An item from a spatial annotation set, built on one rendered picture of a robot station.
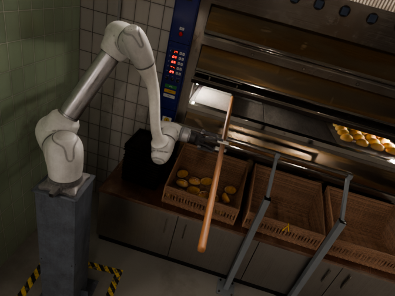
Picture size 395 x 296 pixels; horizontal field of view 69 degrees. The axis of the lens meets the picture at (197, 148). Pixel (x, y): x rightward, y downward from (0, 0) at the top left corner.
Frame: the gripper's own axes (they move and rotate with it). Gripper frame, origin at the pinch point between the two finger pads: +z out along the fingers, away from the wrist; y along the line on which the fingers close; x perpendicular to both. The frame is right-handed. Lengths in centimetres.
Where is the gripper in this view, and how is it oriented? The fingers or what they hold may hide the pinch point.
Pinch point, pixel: (222, 145)
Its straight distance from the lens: 172.1
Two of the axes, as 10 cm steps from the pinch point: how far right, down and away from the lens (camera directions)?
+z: 9.6, 2.8, -0.4
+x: -1.7, 4.7, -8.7
